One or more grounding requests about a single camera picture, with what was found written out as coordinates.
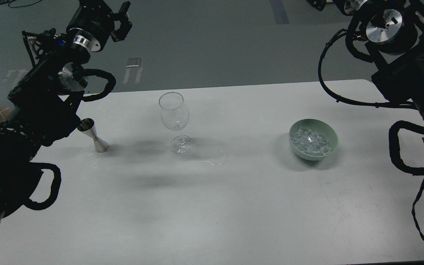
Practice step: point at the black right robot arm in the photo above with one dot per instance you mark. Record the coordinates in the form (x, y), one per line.
(389, 34)

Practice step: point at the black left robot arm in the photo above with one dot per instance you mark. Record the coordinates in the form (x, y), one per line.
(47, 98)

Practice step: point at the green bowl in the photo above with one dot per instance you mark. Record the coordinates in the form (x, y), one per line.
(316, 125)

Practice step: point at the steel double jigger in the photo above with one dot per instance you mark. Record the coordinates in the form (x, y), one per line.
(87, 127)

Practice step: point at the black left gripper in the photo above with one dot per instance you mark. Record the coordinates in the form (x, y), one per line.
(94, 23)

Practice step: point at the clear wine glass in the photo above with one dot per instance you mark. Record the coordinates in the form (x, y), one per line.
(175, 116)

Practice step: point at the clear ice cubes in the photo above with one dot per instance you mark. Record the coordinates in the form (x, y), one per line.
(310, 142)

